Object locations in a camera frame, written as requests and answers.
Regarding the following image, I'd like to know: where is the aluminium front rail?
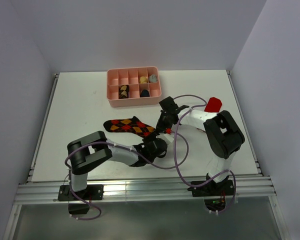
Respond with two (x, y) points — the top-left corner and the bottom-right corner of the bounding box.
(13, 175), (276, 205)

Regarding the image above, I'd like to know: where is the red orange argyle sock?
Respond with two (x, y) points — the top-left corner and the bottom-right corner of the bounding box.
(103, 116), (155, 138)

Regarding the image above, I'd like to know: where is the red christmas sock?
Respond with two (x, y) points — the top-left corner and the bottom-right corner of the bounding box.
(200, 97), (223, 120)

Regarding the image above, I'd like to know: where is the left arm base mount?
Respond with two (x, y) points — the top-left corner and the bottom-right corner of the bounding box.
(57, 184), (104, 215)

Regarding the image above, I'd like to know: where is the pink divided organizer box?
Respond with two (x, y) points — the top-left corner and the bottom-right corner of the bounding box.
(106, 66), (162, 108)

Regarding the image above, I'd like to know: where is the dark navy rolled sock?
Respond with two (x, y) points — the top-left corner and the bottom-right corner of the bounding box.
(140, 89), (150, 98)

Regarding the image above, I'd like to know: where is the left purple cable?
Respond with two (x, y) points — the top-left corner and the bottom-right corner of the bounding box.
(64, 129), (190, 221)

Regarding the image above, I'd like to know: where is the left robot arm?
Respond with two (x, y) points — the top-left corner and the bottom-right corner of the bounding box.
(65, 131), (174, 200)

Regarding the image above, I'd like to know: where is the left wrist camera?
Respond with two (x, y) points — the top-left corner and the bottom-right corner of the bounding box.
(156, 128), (174, 145)

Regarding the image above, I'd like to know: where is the brown yellow argyle sock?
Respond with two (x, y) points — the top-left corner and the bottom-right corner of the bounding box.
(118, 85), (130, 99)

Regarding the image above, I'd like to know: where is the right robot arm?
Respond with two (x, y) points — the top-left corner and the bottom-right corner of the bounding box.
(156, 96), (245, 195)

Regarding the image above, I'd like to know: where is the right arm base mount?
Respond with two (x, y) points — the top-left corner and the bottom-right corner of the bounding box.
(187, 177), (236, 212)

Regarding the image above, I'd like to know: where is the grey rolled sock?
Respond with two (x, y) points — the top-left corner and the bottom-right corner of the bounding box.
(148, 74), (158, 83)

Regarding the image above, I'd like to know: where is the yellow rolled sock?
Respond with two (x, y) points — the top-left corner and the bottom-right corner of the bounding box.
(139, 76), (148, 84)

